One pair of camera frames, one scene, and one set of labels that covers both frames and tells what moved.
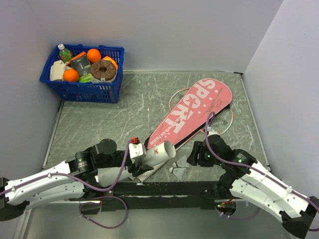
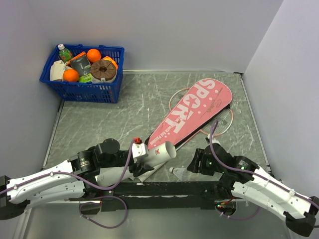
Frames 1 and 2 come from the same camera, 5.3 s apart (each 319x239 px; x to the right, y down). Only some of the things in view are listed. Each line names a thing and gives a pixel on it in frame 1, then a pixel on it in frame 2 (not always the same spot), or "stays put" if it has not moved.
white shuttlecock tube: [154, 156] stays put
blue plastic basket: [87, 92] stays put
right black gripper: [198, 148] → [193, 167]
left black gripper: [138, 170] stays put
